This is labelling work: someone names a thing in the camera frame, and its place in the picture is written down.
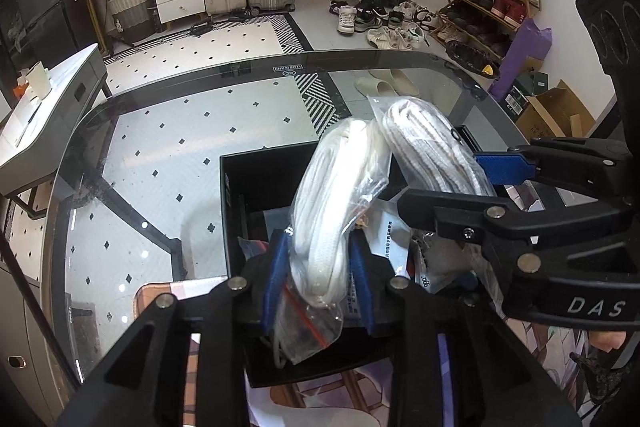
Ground black storage box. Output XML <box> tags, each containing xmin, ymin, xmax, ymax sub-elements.
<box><xmin>219</xmin><ymin>142</ymin><xmax>408</xmax><ymax>388</ymax></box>

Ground beige slippers pair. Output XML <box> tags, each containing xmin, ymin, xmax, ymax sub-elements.
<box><xmin>355</xmin><ymin>68</ymin><xmax>420</xmax><ymax>96</ymax></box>

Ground purple bag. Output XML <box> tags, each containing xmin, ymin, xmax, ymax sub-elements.
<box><xmin>489</xmin><ymin>18</ymin><xmax>553</xmax><ymax>102</ymax></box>

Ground adidas bag with rope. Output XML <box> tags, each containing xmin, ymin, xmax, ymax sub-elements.
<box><xmin>369</xmin><ymin>95</ymin><xmax>496</xmax><ymax>196</ymax></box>

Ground zip bag white cord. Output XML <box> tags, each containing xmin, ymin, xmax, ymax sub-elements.
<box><xmin>271</xmin><ymin>116</ymin><xmax>393</xmax><ymax>368</ymax></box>

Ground white medicine pouch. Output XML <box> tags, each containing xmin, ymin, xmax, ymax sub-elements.
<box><xmin>366</xmin><ymin>199</ymin><xmax>411</xmax><ymax>277</ymax></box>

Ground person's right hand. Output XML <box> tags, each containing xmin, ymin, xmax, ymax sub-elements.
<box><xmin>588</xmin><ymin>331</ymin><xmax>626</xmax><ymax>352</ymax></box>

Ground woven laundry basket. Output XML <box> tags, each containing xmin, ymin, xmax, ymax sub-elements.
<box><xmin>107</xmin><ymin>0</ymin><xmax>155</xmax><ymax>44</ymax></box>

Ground white coffee table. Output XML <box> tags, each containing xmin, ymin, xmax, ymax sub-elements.
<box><xmin>0</xmin><ymin>43</ymin><xmax>107</xmax><ymax>196</ymax></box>

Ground white cup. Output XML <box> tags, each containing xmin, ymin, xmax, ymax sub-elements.
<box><xmin>26</xmin><ymin>62</ymin><xmax>52</xmax><ymax>100</ymax></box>

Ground cardboard box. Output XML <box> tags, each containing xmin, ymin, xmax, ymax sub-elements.
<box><xmin>515</xmin><ymin>80</ymin><xmax>596</xmax><ymax>141</ymax></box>

